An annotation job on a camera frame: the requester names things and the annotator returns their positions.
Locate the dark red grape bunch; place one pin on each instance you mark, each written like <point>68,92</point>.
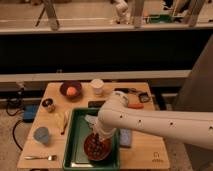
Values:
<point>95,147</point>

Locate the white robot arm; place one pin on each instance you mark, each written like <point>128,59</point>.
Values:
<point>194,128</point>

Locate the dark purple bowl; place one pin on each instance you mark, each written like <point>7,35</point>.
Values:
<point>71,83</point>

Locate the red bowl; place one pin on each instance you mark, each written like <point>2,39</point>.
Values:
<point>106,152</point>

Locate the white paper cup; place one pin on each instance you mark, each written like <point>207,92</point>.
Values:
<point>97,86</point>

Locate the black rectangular block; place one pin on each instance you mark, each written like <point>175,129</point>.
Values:
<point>95,104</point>

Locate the orange carrot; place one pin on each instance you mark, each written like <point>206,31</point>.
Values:
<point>136,106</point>

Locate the grey crumpled cloth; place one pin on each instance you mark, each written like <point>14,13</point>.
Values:
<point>91,120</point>

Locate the orange peach fruit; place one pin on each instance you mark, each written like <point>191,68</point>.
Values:
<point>71,91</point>

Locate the blue sponge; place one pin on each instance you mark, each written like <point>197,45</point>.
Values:
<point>125,138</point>

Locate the green plastic tray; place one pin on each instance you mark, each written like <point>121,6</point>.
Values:
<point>75,158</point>

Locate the banana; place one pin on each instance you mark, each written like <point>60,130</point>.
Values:
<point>61,121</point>

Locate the small dark mug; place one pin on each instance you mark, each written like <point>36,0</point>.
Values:
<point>48,105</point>

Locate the light blue cup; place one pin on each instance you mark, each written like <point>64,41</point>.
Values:
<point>42,135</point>

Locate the blue box on floor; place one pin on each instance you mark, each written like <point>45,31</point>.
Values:
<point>30,113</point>

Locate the silver fork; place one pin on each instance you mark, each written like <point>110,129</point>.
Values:
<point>49,158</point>

